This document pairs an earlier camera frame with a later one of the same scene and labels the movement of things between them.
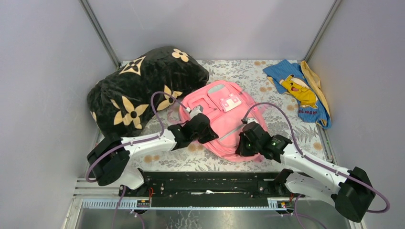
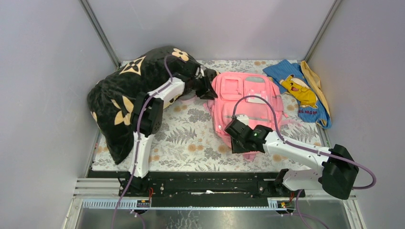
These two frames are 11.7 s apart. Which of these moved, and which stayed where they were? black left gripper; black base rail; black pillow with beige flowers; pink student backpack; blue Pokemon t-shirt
Moved: pink student backpack; black left gripper
Stayed: black pillow with beige flowers; blue Pokemon t-shirt; black base rail
